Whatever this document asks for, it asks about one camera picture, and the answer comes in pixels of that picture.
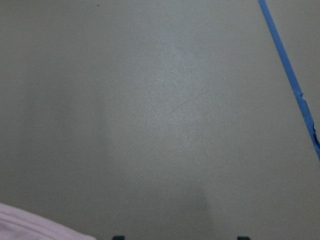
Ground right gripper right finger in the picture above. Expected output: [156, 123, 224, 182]
[237, 236, 249, 240]

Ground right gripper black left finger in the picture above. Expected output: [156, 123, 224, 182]
[112, 235, 124, 240]

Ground pink Snoopy t-shirt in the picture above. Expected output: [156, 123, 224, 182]
[0, 203, 94, 240]

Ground blue tape cross strip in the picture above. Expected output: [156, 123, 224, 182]
[258, 0, 320, 159]

